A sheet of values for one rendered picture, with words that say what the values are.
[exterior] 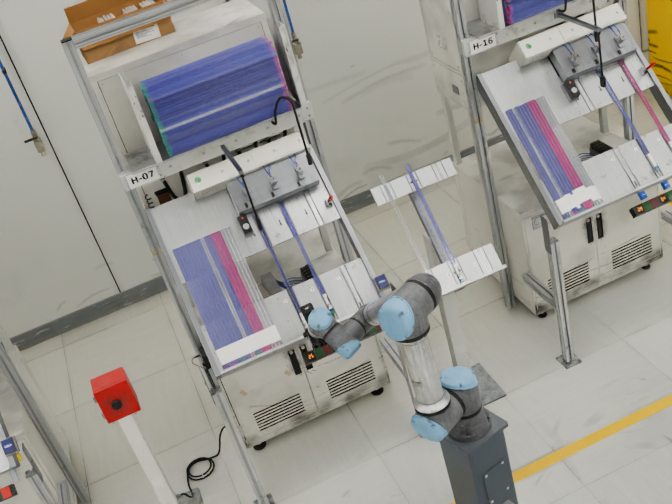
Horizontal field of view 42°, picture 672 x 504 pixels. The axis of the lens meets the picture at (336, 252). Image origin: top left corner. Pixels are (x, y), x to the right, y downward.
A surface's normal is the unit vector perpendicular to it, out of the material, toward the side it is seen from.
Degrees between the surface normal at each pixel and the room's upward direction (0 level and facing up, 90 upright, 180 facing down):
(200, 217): 42
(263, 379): 90
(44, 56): 90
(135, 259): 90
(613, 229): 90
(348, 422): 0
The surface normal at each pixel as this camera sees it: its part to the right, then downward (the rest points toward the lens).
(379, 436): -0.25, -0.82
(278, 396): 0.35, 0.43
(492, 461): 0.59, 0.30
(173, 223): 0.05, -0.31
